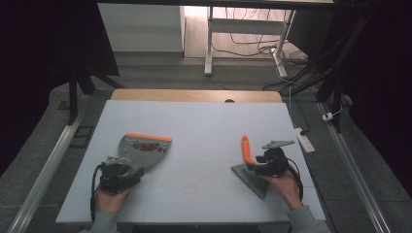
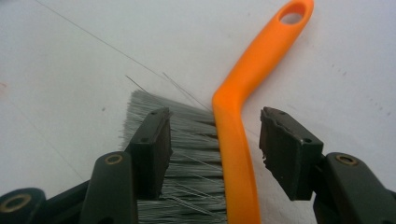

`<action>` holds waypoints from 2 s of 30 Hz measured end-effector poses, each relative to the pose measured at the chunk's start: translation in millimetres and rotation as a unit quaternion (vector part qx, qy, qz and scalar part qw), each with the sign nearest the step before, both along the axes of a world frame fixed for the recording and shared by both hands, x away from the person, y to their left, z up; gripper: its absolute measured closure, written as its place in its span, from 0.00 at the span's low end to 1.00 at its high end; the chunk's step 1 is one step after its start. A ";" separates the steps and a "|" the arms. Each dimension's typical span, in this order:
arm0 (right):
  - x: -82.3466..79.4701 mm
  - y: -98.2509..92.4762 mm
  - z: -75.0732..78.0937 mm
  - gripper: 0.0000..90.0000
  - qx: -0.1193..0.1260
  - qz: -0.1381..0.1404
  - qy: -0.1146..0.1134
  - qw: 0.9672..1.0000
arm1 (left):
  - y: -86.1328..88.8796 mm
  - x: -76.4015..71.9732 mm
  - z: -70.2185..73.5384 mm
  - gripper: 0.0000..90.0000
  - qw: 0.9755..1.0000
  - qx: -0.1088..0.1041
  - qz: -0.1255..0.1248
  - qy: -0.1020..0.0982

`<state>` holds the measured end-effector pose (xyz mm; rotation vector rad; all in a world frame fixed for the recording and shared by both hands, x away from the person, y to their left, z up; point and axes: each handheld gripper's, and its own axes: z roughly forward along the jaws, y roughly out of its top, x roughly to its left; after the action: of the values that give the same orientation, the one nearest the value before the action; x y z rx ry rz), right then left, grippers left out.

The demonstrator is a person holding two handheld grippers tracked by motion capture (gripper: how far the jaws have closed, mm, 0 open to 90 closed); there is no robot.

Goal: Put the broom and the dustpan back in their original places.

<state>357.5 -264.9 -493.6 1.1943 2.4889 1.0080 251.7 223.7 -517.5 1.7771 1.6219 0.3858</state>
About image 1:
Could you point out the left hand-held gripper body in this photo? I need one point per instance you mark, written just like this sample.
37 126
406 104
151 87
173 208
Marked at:
113 176

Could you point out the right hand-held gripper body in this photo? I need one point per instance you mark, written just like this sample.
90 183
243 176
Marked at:
275 158

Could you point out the grey dustpan with orange edge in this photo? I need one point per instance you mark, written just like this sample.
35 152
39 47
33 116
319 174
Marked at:
145 152

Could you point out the pile of red scraps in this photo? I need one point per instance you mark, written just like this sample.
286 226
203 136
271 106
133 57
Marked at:
149 147

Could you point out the person's left hand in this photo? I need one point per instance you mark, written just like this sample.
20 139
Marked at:
110 199

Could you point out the person's right hand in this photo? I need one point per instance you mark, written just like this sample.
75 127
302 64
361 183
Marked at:
285 191

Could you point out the white power strip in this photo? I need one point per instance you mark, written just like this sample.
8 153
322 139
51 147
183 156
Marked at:
304 140

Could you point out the black plug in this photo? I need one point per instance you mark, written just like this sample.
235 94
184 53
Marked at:
303 131

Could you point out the black metal stand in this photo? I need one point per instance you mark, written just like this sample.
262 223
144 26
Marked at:
335 93
74 93

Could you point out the wooden table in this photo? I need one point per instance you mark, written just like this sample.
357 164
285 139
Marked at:
194 95

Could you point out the black curtain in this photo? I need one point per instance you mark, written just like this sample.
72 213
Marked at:
382 81
39 48

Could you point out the white cabinet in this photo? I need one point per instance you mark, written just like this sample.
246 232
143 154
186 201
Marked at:
142 27

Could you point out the aluminium rail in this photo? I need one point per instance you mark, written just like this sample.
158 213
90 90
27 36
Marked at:
356 174
48 165

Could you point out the white desk frame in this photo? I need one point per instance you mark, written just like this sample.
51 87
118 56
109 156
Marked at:
246 26

